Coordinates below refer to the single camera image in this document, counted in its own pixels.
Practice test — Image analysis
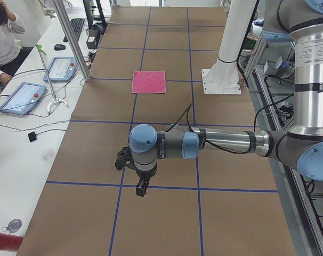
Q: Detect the white camera mast base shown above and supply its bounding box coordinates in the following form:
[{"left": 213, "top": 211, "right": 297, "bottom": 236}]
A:
[{"left": 201, "top": 0, "right": 259, "bottom": 95}]

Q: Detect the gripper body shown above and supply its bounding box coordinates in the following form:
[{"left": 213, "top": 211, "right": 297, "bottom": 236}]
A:
[{"left": 136, "top": 169, "right": 156, "bottom": 187}]

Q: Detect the teach pendant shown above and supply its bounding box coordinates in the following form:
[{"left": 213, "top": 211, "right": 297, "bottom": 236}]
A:
[
  {"left": 0, "top": 82, "right": 47, "bottom": 115},
  {"left": 48, "top": 57, "right": 78, "bottom": 83}
]

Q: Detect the cardboard box on rack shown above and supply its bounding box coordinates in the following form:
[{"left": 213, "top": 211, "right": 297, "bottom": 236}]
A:
[{"left": 263, "top": 56, "right": 290, "bottom": 76}]

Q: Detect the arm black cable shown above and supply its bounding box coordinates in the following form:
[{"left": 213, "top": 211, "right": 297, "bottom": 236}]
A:
[{"left": 165, "top": 103, "right": 255, "bottom": 154}]

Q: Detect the aluminium frame post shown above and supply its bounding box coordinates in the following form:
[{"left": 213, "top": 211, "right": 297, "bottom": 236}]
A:
[{"left": 52, "top": 0, "right": 90, "bottom": 82}]

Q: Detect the red object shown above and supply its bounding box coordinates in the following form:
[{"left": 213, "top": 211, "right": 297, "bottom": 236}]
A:
[{"left": 0, "top": 233, "right": 23, "bottom": 252}]

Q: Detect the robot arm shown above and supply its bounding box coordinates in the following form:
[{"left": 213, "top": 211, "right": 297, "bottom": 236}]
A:
[{"left": 116, "top": 1, "right": 323, "bottom": 197}]

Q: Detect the monitor stand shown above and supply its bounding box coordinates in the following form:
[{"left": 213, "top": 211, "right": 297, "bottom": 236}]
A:
[{"left": 83, "top": 0, "right": 107, "bottom": 33}]

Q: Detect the far teach pendant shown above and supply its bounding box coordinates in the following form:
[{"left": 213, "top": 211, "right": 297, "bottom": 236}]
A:
[{"left": 48, "top": 57, "right": 78, "bottom": 83}]

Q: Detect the round metal disc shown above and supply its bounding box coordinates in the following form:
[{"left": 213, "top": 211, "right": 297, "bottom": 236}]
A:
[{"left": 2, "top": 218, "right": 22, "bottom": 234}]

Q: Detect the seated person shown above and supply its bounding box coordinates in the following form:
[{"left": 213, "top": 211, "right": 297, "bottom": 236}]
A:
[{"left": 0, "top": 1, "right": 31, "bottom": 86}]

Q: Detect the aluminium frame rack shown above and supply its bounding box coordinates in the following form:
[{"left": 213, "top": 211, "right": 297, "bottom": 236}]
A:
[{"left": 241, "top": 31, "right": 323, "bottom": 256}]

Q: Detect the black computer mouse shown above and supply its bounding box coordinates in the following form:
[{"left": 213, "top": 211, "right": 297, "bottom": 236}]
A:
[{"left": 54, "top": 44, "right": 66, "bottom": 51}]

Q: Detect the black box with label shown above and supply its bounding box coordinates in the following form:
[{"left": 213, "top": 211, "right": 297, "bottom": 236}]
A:
[{"left": 86, "top": 29, "right": 100, "bottom": 50}]

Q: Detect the small black square puck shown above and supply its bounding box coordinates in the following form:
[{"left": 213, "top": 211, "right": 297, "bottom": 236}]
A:
[{"left": 28, "top": 131, "right": 37, "bottom": 142}]

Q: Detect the pink and grey towel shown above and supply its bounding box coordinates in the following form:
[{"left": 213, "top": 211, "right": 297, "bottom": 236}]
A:
[{"left": 132, "top": 70, "right": 166, "bottom": 94}]

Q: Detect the black keyboard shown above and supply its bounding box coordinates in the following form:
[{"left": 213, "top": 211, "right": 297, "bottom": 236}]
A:
[{"left": 70, "top": 18, "right": 85, "bottom": 41}]

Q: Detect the thin metal stand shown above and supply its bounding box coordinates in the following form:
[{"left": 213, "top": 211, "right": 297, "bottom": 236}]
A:
[{"left": 35, "top": 44, "right": 69, "bottom": 115}]

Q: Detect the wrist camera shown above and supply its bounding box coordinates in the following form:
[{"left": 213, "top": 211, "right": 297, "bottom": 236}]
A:
[{"left": 115, "top": 146, "right": 136, "bottom": 171}]

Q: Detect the near teach pendant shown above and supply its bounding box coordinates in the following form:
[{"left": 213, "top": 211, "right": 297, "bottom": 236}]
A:
[{"left": 0, "top": 82, "right": 47, "bottom": 115}]

